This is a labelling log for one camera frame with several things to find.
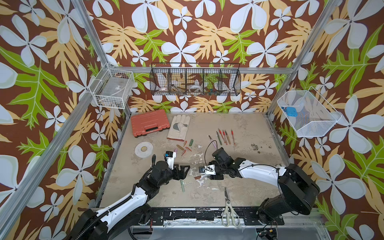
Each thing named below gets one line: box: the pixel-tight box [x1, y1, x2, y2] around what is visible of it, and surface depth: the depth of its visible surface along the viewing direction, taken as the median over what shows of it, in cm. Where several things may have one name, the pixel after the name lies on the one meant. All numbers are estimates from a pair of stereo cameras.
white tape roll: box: [134, 141, 154, 158], surface depth 101 cm
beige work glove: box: [167, 114, 191, 142], surface depth 113 cm
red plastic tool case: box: [131, 109, 171, 137], surface depth 110 cm
